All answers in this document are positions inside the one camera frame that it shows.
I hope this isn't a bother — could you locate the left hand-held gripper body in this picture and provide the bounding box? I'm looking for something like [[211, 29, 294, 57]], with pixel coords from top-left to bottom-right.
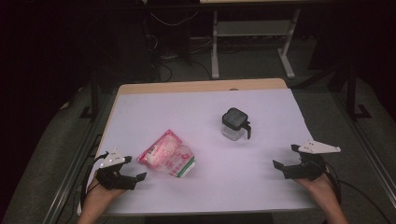
[[94, 147, 138, 190]]

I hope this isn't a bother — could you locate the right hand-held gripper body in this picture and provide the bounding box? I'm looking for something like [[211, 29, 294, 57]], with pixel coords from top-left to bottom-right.
[[284, 139, 342, 182]]

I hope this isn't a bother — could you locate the pink and white seasoning packet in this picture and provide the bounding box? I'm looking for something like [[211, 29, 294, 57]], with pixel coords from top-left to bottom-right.
[[136, 129, 196, 178]]

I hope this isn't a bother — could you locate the clear jar with black lid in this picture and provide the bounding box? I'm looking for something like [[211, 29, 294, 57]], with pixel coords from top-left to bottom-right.
[[221, 106, 252, 142]]

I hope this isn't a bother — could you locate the person's left hand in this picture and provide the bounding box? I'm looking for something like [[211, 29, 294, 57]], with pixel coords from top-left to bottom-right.
[[84, 181, 126, 205]]

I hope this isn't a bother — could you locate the person's right hand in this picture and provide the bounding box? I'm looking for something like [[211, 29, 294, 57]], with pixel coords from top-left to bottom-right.
[[295, 174, 339, 203]]

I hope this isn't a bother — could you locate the white paper sheet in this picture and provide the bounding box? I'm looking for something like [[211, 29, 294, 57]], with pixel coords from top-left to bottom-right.
[[81, 88, 316, 217]]

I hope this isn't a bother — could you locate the black metal stand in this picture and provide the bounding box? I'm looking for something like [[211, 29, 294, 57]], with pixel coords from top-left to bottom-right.
[[329, 62, 373, 121], [78, 70, 101, 121]]

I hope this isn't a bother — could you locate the wooden table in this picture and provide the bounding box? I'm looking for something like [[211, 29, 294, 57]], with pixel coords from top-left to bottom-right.
[[77, 77, 316, 217]]

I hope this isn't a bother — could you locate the left hand-held gripper cable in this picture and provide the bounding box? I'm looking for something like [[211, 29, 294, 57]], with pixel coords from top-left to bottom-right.
[[79, 151, 110, 210]]

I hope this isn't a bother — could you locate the hand-held gripper cable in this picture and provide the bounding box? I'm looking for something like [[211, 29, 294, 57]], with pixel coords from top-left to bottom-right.
[[323, 162, 343, 206], [79, 151, 110, 210]]

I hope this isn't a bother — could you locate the right hand-held gripper cable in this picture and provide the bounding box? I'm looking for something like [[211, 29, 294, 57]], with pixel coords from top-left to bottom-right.
[[323, 162, 343, 206]]

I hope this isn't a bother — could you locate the grey metal rail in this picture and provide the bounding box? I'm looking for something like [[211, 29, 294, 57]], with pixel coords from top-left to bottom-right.
[[330, 89, 396, 200], [41, 119, 106, 224]]

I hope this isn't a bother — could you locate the black looped floor cable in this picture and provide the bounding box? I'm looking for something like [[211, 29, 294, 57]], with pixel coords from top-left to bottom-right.
[[158, 58, 213, 82]]

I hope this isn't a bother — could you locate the white metal desk frame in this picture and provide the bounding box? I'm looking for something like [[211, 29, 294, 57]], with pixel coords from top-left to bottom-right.
[[199, 0, 302, 80]]

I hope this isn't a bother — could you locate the white hanging cable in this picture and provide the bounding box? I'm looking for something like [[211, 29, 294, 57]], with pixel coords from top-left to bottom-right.
[[148, 8, 201, 28]]

